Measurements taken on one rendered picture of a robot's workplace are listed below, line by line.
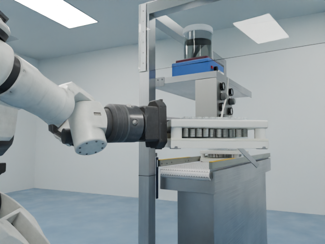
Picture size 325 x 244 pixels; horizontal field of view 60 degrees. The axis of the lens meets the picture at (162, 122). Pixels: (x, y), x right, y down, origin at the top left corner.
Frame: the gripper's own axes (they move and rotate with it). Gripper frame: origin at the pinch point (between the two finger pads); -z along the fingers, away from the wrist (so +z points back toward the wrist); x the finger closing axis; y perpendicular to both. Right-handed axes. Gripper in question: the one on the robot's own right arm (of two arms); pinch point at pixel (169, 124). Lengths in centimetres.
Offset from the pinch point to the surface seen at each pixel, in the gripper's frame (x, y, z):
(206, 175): 20, -32, -46
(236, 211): 47, -52, -90
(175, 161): 15, -60, -52
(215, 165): 16, -31, -51
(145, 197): 30, -55, -29
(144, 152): 9, -56, -29
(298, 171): 51, -154, -361
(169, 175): 20, -49, -39
